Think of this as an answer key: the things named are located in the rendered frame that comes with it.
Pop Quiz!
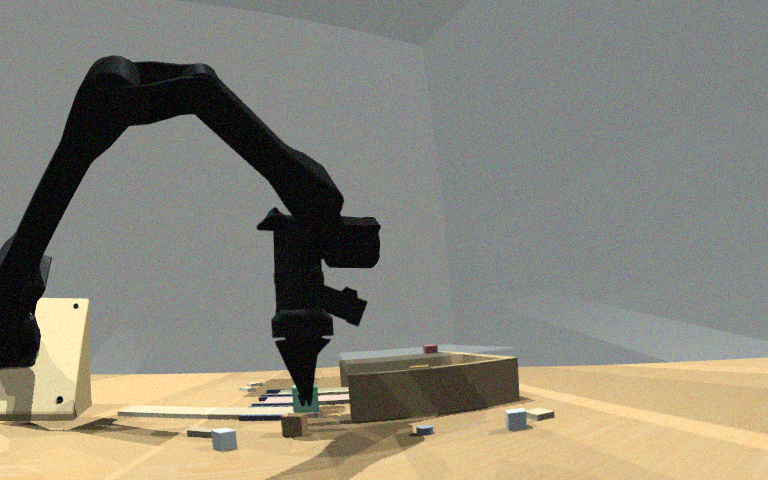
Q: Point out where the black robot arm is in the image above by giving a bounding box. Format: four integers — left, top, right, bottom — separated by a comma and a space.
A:
0, 55, 381, 368

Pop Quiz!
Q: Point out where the green cube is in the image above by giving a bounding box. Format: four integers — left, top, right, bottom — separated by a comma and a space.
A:
291, 385, 320, 413

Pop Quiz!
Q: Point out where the grey short cylinder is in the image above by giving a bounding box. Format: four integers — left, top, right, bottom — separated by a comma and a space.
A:
416, 425, 434, 436

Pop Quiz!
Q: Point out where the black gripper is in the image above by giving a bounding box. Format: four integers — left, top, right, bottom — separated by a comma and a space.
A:
271, 264, 333, 401

